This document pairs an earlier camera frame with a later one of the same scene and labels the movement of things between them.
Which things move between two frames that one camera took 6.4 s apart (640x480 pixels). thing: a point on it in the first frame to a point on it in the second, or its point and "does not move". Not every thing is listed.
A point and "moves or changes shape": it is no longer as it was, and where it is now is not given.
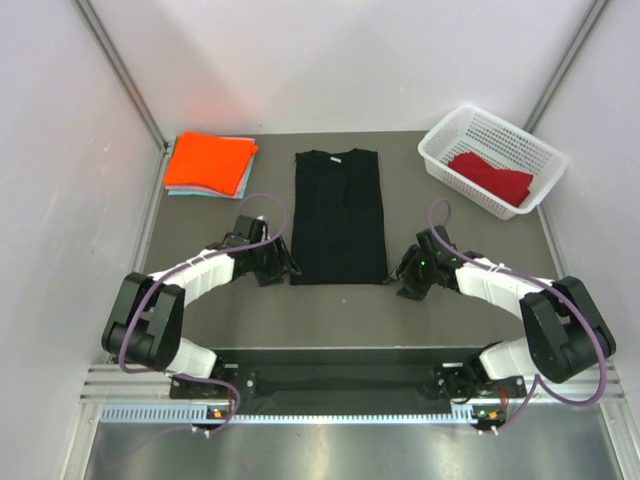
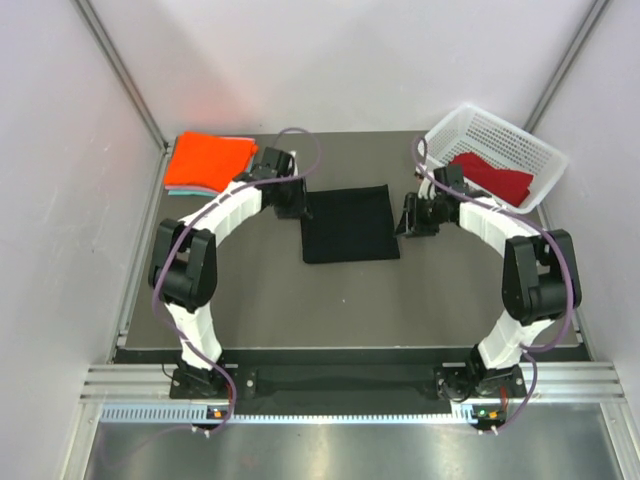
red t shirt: x=508 y=185 does not move
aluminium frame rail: x=123 y=383 does not move
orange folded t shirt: x=217 y=160 does not move
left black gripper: x=281 y=263 to x=300 y=206
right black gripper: x=411 y=288 to x=410 y=219
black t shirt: x=338 y=233 moves or changes shape
